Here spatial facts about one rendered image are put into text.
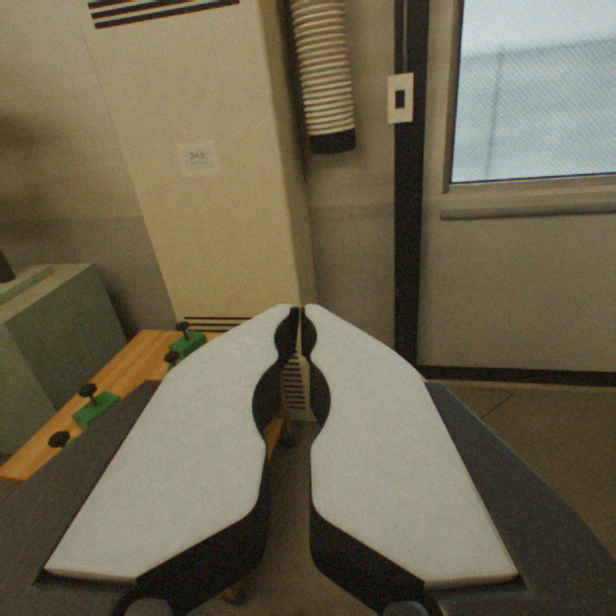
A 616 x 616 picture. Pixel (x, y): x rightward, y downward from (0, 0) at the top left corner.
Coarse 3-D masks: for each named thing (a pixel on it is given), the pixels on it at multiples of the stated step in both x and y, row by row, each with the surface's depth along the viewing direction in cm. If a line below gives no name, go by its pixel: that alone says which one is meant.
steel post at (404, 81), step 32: (416, 0) 109; (416, 32) 112; (416, 64) 116; (416, 96) 120; (416, 128) 125; (416, 160) 130; (416, 192) 135; (416, 224) 140; (416, 256) 147; (416, 288) 153; (416, 320) 161; (416, 352) 169
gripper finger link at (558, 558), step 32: (448, 416) 8; (480, 448) 7; (480, 480) 6; (512, 480) 6; (544, 480) 6; (512, 512) 6; (544, 512) 6; (512, 544) 5; (544, 544) 5; (576, 544) 5; (544, 576) 5; (576, 576) 5; (608, 576) 5; (448, 608) 5; (480, 608) 5; (512, 608) 5; (544, 608) 5; (576, 608) 5; (608, 608) 5
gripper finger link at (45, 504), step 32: (128, 416) 8; (64, 448) 7; (96, 448) 7; (32, 480) 6; (64, 480) 6; (96, 480) 6; (0, 512) 6; (32, 512) 6; (64, 512) 6; (0, 544) 5; (32, 544) 5; (0, 576) 5; (32, 576) 5; (0, 608) 5; (32, 608) 5; (64, 608) 5; (96, 608) 5
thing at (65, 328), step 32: (0, 256) 148; (0, 288) 147; (32, 288) 154; (64, 288) 156; (96, 288) 173; (0, 320) 133; (32, 320) 142; (64, 320) 156; (96, 320) 173; (0, 352) 140; (32, 352) 142; (64, 352) 156; (96, 352) 173; (0, 384) 150; (32, 384) 146; (64, 384) 156; (0, 416) 161; (32, 416) 157; (0, 448) 174
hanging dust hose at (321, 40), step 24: (312, 0) 104; (336, 0) 106; (312, 24) 107; (336, 24) 108; (312, 48) 110; (336, 48) 110; (312, 72) 114; (336, 72) 112; (312, 96) 116; (336, 96) 116; (312, 120) 121; (336, 120) 119; (312, 144) 125; (336, 144) 121
